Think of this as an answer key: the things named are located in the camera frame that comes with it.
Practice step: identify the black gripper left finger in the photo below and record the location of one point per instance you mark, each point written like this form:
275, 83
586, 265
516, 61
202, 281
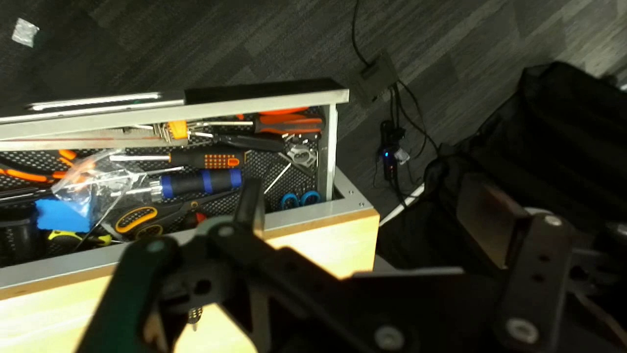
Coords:
196, 261

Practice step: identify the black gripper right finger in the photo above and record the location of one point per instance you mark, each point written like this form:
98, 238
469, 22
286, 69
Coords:
535, 281

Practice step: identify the black screwdriver with orange grip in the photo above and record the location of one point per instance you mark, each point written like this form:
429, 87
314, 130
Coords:
208, 160

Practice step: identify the tool cabinet with wooden top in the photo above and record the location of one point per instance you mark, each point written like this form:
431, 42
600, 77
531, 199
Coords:
320, 246

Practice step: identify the grey metal tool drawer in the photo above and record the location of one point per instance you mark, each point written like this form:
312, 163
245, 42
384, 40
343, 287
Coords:
196, 112

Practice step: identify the yellow black hand tool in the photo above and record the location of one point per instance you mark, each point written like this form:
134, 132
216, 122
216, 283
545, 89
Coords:
135, 218

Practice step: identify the blue round wheel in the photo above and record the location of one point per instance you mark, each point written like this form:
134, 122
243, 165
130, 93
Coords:
288, 199
310, 197

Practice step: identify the silver allen key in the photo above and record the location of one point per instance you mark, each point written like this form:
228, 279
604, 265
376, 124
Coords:
277, 177

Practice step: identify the clear plastic bag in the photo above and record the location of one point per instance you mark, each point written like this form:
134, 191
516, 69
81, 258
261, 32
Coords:
98, 183

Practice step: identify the small yellow tool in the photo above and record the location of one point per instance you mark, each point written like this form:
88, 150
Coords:
177, 130

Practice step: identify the silver metal fitting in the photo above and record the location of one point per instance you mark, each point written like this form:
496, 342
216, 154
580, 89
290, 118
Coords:
302, 154

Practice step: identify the black device with blue light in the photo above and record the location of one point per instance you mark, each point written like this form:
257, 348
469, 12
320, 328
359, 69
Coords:
390, 148

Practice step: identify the grey floor outlet box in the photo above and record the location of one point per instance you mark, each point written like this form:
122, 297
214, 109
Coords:
376, 77

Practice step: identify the white paper scrap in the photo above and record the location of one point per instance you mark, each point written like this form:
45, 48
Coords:
24, 32

